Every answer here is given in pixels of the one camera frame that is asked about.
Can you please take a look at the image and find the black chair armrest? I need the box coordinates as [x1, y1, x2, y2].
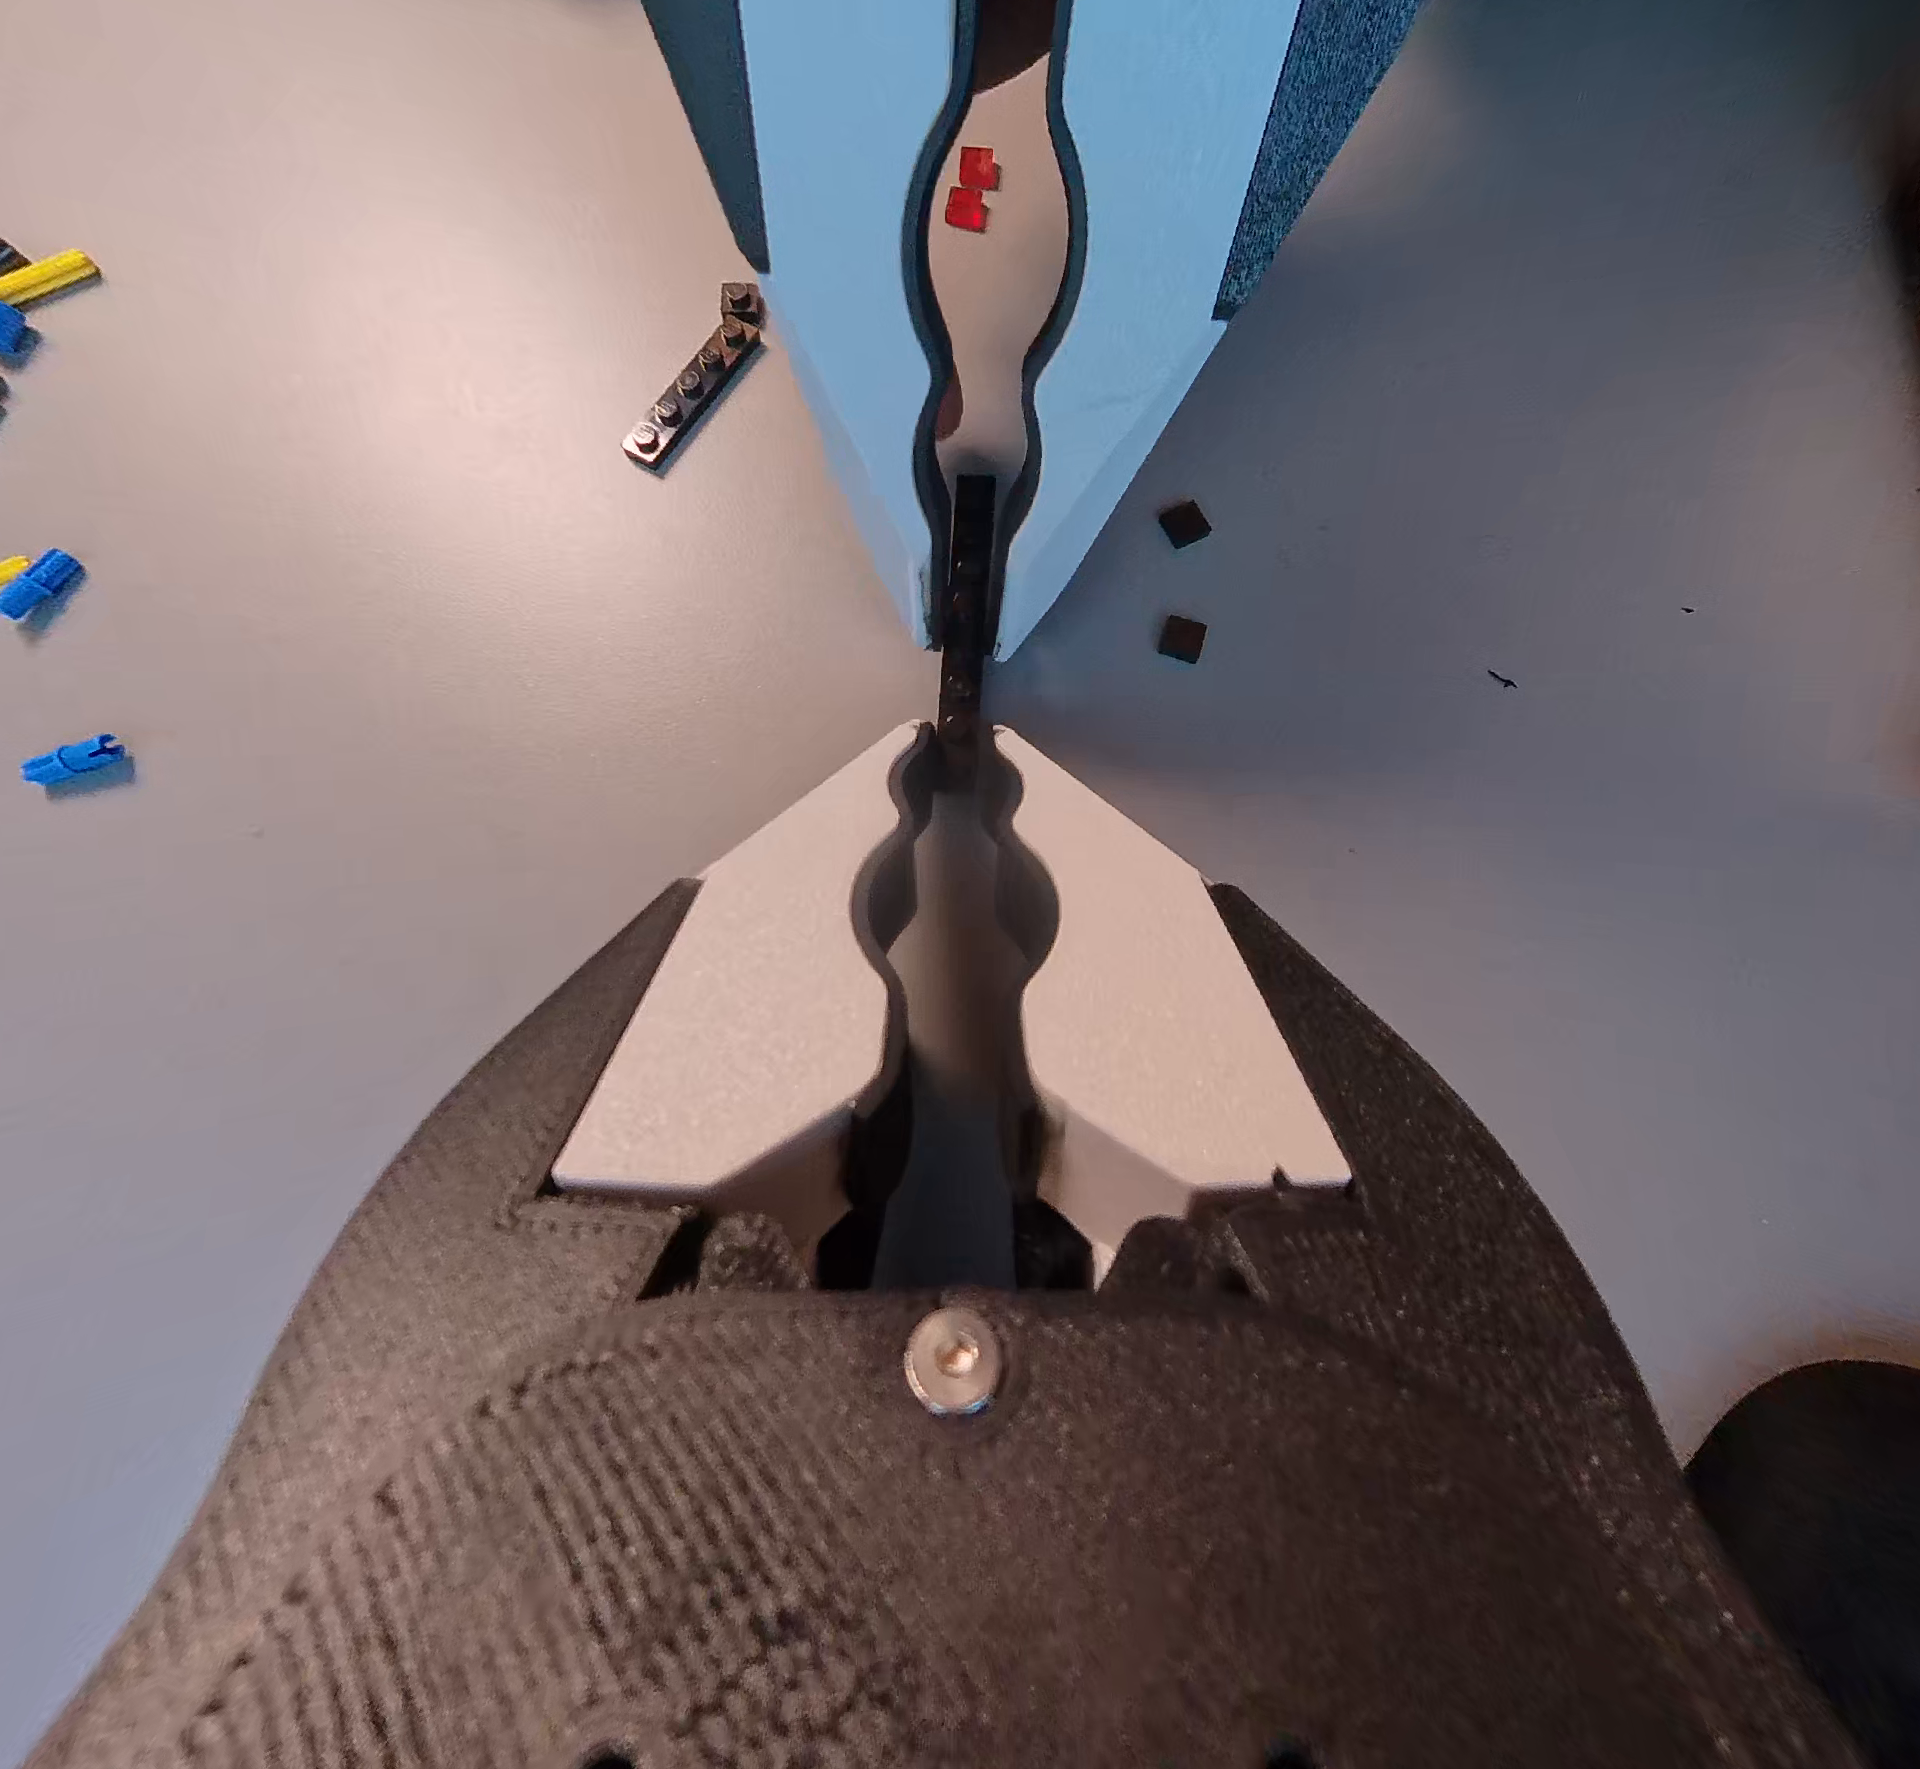
[1686, 1360, 1920, 1769]

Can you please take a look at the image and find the pile of colourful lego pieces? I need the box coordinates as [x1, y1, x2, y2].
[0, 237, 140, 798]

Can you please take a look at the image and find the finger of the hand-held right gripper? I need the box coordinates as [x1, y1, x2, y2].
[986, 0, 1340, 665]
[718, 0, 980, 648]

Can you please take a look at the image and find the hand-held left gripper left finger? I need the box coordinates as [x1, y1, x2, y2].
[551, 724, 934, 1288]

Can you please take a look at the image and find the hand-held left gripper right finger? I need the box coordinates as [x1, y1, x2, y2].
[980, 725, 1356, 1288]

